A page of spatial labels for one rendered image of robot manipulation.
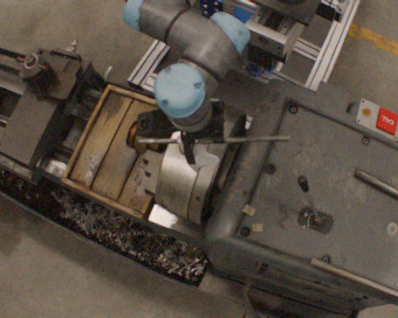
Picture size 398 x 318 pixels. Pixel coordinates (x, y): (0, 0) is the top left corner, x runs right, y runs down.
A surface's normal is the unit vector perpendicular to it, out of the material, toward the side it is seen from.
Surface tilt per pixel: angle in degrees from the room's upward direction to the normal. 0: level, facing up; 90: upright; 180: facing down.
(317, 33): 0
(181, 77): 10
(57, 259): 0
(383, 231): 0
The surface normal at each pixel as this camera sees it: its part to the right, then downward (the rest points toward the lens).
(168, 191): -0.36, 0.52
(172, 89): -0.13, -0.17
